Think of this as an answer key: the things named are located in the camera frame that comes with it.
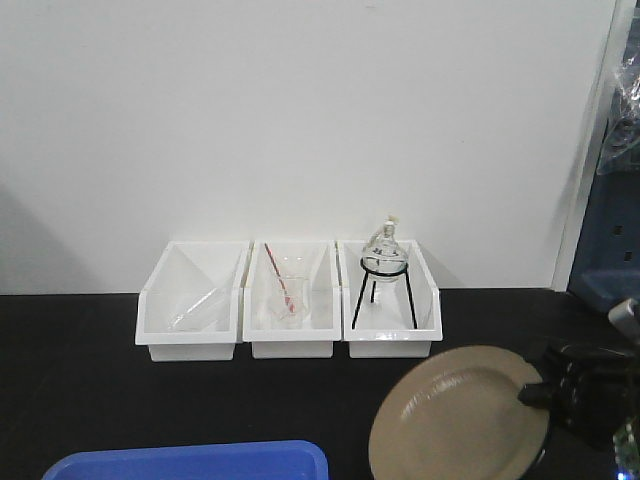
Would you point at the left white storage bin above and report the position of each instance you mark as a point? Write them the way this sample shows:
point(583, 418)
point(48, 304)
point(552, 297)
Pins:
point(188, 267)

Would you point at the blue cabinet at right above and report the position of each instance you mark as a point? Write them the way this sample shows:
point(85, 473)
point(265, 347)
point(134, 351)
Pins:
point(605, 270)

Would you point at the red striped glass rod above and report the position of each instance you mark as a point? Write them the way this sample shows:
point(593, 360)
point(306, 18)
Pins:
point(288, 300)

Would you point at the blue plastic tray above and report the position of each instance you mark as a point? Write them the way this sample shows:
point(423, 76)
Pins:
point(290, 459)

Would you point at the beige plate black rim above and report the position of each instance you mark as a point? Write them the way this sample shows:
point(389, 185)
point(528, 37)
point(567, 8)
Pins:
point(457, 415)

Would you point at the clear plastic bag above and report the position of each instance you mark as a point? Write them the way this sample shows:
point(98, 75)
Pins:
point(620, 148)

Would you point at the clear glass beaker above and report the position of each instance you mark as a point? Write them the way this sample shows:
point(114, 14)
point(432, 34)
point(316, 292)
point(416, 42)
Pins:
point(296, 283)

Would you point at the clear glass tube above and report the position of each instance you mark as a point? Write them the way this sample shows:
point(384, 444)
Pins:
point(198, 311)

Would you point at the glass alcohol lamp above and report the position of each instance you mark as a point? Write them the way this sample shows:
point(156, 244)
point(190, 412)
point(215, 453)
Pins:
point(382, 251)

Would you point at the right white storage bin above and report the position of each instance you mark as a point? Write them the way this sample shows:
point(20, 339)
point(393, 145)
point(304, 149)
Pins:
point(399, 319)

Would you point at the middle white storage bin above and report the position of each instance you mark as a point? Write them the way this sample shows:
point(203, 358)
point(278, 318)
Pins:
point(322, 327)

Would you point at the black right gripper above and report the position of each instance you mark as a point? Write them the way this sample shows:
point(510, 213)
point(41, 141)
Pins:
point(592, 390)

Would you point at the white storage bin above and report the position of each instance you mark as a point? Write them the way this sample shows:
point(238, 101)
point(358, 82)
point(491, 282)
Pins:
point(399, 319)
point(188, 267)
point(322, 327)

